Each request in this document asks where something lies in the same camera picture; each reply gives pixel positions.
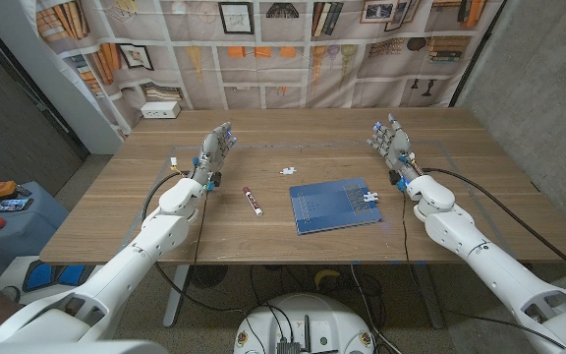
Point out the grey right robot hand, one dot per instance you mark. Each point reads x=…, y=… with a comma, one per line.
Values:
x=397, y=147

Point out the blue-grey cart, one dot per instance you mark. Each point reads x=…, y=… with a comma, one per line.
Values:
x=22, y=231

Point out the maroon dry erase marker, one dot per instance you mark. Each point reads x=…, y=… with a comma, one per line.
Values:
x=252, y=201

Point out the grey table leg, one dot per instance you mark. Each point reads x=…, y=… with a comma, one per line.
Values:
x=430, y=300

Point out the white robot torso edge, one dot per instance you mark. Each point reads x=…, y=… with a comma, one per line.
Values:
x=67, y=348

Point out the yellow object under table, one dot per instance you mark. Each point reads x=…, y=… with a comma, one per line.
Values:
x=326, y=275

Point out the white table leg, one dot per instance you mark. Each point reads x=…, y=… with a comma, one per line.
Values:
x=175, y=295

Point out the blue notebook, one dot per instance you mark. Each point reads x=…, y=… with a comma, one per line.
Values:
x=332, y=206

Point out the smartphone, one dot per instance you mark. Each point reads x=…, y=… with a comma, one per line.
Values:
x=12, y=205

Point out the black backdrop stand pole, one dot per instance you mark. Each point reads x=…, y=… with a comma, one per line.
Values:
x=476, y=58

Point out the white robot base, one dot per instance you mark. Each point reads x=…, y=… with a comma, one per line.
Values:
x=312, y=319

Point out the white power outlet box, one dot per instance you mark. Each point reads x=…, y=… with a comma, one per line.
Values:
x=160, y=110

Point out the white wall column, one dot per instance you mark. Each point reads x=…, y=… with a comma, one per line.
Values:
x=67, y=98

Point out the orange handheld device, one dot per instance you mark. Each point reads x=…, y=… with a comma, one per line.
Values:
x=4, y=189

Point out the printed bookshelf backdrop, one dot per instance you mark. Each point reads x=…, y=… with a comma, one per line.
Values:
x=273, y=64

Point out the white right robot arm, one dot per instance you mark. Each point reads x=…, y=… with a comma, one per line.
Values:
x=499, y=275

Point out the black round disc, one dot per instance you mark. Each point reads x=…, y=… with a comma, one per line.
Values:
x=209, y=275

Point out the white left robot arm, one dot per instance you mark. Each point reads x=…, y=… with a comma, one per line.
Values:
x=116, y=275

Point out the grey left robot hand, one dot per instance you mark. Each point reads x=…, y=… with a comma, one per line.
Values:
x=209, y=152

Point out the white puzzle piece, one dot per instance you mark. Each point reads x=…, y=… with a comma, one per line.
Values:
x=288, y=171
x=370, y=196

